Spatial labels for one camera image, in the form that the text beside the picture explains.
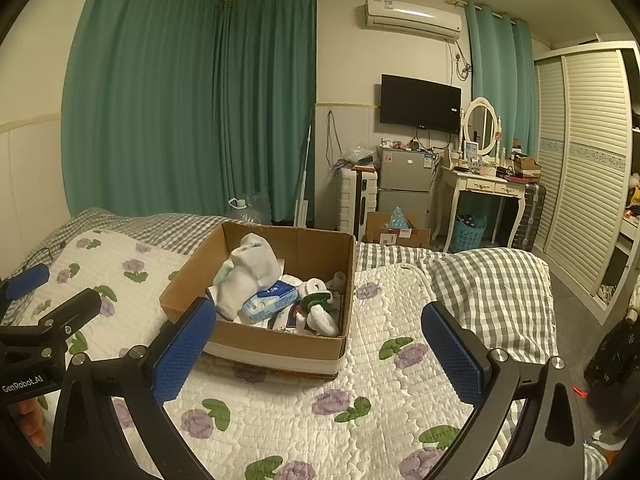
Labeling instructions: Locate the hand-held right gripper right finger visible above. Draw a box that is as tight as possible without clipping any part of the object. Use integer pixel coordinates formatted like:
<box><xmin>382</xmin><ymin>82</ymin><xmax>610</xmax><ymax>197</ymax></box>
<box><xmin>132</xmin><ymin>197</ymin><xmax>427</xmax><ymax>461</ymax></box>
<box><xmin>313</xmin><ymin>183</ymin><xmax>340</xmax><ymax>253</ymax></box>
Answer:
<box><xmin>421</xmin><ymin>301</ymin><xmax>586</xmax><ymax>480</ymax></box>

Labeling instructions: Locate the black cable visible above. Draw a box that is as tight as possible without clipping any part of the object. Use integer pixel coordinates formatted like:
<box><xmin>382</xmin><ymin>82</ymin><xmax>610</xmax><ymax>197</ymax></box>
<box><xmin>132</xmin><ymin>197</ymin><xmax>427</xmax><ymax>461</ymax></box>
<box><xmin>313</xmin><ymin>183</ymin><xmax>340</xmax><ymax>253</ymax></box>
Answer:
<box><xmin>22</xmin><ymin>244</ymin><xmax>68</xmax><ymax>267</ymax></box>

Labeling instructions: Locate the dark suitcase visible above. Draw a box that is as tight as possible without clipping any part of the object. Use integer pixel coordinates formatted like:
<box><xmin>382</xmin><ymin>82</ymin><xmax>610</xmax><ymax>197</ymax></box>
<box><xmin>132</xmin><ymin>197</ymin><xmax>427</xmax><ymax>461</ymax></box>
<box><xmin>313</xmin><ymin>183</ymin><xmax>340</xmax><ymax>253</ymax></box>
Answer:
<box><xmin>510</xmin><ymin>180</ymin><xmax>547</xmax><ymax>252</ymax></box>

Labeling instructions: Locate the small brown box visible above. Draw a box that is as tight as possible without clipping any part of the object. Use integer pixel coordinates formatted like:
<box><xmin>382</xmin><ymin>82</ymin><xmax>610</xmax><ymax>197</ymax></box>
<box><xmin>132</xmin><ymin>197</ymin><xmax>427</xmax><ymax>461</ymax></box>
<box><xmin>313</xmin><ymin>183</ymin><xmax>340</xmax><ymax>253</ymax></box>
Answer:
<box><xmin>512</xmin><ymin>155</ymin><xmax>542</xmax><ymax>181</ymax></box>

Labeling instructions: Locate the cardboard box with teal tissue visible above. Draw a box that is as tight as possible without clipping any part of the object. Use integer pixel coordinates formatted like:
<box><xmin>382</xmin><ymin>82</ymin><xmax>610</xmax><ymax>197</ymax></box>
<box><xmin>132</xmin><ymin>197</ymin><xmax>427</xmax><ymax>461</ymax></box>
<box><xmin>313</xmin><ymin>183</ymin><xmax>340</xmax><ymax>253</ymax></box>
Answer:
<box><xmin>366</xmin><ymin>206</ymin><xmax>432</xmax><ymax>248</ymax></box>

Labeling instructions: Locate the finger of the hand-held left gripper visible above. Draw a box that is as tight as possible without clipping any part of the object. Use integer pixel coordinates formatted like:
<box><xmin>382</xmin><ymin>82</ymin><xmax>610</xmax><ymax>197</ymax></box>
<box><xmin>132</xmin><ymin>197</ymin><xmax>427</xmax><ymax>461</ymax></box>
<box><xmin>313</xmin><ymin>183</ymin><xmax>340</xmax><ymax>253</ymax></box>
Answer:
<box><xmin>0</xmin><ymin>287</ymin><xmax>103</xmax><ymax>362</ymax></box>
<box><xmin>0</xmin><ymin>263</ymin><xmax>51</xmax><ymax>306</ymax></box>

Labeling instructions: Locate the blue plastic basket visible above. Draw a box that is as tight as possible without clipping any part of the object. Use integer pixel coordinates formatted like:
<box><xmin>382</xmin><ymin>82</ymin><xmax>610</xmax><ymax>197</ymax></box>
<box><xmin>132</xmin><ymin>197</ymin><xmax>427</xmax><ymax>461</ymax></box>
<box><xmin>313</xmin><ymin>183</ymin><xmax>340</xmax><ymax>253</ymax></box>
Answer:
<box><xmin>452</xmin><ymin>214</ymin><xmax>488</xmax><ymax>253</ymax></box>

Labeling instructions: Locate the clear plastic water bottle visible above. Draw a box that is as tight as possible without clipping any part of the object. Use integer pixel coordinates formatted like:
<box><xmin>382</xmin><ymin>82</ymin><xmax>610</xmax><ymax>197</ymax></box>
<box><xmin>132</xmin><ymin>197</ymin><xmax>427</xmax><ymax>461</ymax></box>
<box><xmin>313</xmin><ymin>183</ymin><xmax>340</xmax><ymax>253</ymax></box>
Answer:
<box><xmin>227</xmin><ymin>192</ymin><xmax>273</xmax><ymax>223</ymax></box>

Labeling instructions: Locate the grey small fridge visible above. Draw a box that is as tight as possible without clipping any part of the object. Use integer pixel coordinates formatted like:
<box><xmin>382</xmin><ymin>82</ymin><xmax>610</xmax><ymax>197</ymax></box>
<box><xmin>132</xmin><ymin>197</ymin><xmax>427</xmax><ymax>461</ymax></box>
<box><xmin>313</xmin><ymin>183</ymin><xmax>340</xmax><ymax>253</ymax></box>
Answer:
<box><xmin>376</xmin><ymin>146</ymin><xmax>440</xmax><ymax>231</ymax></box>

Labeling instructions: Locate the bed with floral quilt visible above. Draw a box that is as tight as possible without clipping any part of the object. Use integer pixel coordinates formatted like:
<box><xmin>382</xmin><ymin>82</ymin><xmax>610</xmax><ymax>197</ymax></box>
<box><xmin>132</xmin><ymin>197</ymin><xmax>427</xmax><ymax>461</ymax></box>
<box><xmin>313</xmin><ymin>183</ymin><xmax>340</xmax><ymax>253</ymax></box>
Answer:
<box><xmin>60</xmin><ymin>207</ymin><xmax>608</xmax><ymax>480</ymax></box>

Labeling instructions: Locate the white dressing table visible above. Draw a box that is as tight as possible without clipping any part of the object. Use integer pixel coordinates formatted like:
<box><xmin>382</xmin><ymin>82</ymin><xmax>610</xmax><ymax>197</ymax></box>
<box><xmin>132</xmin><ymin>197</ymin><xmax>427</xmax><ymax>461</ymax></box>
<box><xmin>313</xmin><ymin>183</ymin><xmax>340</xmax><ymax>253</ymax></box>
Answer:
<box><xmin>432</xmin><ymin>165</ymin><xmax>528</xmax><ymax>251</ymax></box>

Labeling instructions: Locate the white sock with green band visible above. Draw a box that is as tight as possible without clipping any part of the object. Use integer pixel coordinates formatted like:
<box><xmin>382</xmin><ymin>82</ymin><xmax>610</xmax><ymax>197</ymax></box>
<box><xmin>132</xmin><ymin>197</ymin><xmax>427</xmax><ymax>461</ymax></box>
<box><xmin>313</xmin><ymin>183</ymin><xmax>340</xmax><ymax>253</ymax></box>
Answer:
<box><xmin>299</xmin><ymin>292</ymin><xmax>342</xmax><ymax>337</ymax></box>

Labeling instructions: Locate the grey white sock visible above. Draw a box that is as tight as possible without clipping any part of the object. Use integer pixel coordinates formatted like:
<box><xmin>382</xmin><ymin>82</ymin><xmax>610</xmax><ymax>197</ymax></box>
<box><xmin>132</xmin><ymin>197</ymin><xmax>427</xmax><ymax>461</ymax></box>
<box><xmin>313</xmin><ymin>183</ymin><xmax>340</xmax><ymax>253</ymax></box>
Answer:
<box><xmin>227</xmin><ymin>233</ymin><xmax>282</xmax><ymax>293</ymax></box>

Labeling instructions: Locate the dark patterned garment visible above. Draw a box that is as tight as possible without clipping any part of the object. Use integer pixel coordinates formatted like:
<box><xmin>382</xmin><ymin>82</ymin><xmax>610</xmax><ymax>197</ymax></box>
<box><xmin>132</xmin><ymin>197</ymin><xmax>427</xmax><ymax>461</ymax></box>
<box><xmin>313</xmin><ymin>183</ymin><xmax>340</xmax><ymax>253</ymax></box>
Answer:
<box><xmin>584</xmin><ymin>310</ymin><xmax>640</xmax><ymax>389</ymax></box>

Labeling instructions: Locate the white air conditioner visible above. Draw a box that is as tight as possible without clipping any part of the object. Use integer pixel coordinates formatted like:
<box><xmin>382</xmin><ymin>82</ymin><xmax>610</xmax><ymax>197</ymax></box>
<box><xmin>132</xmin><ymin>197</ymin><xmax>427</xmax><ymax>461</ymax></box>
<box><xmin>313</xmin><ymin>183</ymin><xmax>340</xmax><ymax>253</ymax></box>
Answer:
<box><xmin>364</xmin><ymin>0</ymin><xmax>462</xmax><ymax>43</ymax></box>

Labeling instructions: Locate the white oval mirror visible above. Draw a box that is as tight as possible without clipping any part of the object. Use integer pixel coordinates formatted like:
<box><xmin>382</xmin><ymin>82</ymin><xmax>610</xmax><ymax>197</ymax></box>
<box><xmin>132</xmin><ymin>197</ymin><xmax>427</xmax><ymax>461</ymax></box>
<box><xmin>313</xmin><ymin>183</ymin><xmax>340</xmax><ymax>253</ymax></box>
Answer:
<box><xmin>461</xmin><ymin>96</ymin><xmax>501</xmax><ymax>158</ymax></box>

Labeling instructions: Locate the wide teal curtain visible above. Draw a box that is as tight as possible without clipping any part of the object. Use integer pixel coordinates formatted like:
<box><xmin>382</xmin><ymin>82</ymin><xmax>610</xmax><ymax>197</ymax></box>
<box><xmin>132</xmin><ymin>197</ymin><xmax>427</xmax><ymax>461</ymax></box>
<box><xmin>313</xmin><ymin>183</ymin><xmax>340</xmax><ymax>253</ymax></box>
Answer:
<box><xmin>60</xmin><ymin>0</ymin><xmax>224</xmax><ymax>221</ymax></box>

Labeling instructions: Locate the hanging wall cable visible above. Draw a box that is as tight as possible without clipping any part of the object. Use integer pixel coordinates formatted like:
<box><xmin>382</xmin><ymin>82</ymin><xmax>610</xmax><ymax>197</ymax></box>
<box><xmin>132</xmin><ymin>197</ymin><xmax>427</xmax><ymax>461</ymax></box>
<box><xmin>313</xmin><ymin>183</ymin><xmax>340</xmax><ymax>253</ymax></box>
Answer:
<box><xmin>325</xmin><ymin>110</ymin><xmax>346</xmax><ymax>171</ymax></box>

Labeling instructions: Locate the person's left hand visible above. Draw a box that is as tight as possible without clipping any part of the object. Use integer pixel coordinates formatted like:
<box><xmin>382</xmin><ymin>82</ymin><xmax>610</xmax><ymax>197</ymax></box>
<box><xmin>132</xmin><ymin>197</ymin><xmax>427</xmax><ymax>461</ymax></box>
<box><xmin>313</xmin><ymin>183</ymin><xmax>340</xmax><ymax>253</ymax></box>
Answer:
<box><xmin>14</xmin><ymin>396</ymin><xmax>49</xmax><ymax>444</ymax></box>

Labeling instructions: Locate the narrow teal curtain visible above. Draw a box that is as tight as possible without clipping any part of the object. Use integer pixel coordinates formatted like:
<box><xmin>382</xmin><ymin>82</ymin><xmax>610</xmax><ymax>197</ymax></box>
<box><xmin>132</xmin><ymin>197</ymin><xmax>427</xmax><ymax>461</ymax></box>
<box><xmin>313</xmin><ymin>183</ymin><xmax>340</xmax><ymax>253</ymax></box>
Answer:
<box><xmin>465</xmin><ymin>0</ymin><xmax>542</xmax><ymax>161</ymax></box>

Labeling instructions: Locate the blue tissue packet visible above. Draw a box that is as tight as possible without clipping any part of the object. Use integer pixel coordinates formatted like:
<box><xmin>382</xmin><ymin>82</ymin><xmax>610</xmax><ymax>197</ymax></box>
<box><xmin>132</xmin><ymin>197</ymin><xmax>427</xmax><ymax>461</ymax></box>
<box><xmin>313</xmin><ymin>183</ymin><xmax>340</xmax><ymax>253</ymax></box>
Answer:
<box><xmin>243</xmin><ymin>282</ymin><xmax>301</xmax><ymax>325</ymax></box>

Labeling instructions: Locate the white ribbed suitcase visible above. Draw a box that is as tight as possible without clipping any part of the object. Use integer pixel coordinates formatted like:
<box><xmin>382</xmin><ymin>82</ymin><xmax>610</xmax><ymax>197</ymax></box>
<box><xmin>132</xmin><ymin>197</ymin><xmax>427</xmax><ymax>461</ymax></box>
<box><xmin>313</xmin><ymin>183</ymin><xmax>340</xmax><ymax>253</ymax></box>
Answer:
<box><xmin>338</xmin><ymin>167</ymin><xmax>381</xmax><ymax>233</ymax></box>

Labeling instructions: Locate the white louvred wardrobe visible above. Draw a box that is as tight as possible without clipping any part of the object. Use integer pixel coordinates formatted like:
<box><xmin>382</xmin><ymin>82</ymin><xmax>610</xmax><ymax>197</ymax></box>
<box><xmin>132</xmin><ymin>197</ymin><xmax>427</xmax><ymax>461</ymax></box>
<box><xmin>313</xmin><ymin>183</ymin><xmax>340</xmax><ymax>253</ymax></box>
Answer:
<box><xmin>532</xmin><ymin>40</ymin><xmax>640</xmax><ymax>326</ymax></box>

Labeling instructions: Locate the clear plastic bag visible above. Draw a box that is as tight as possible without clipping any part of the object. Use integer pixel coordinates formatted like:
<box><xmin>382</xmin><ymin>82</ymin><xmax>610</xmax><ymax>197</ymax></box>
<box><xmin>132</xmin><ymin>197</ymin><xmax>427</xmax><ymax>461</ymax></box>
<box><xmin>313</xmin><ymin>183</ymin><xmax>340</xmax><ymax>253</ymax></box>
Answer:
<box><xmin>342</xmin><ymin>145</ymin><xmax>381</xmax><ymax>168</ymax></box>

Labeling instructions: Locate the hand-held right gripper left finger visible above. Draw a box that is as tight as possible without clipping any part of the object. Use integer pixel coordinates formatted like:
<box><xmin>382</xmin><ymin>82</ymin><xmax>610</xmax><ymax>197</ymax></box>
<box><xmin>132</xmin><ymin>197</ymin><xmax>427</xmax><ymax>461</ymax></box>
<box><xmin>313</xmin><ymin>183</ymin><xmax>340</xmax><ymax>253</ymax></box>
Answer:
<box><xmin>51</xmin><ymin>296</ymin><xmax>217</xmax><ymax>480</ymax></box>

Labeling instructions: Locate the black wall television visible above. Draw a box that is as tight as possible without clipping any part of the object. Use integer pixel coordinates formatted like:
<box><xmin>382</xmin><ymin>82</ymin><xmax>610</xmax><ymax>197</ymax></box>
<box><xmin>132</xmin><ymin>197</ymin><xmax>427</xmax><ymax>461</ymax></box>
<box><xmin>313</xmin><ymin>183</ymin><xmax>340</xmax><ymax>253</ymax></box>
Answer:
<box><xmin>380</xmin><ymin>74</ymin><xmax>462</xmax><ymax>134</ymax></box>

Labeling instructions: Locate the white mop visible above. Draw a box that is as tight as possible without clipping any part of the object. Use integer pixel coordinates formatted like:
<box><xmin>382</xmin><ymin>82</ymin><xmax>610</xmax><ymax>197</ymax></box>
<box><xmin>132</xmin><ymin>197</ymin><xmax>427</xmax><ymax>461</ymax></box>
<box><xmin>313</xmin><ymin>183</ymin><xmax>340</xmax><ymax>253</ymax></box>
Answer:
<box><xmin>294</xmin><ymin>107</ymin><xmax>317</xmax><ymax>226</ymax></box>

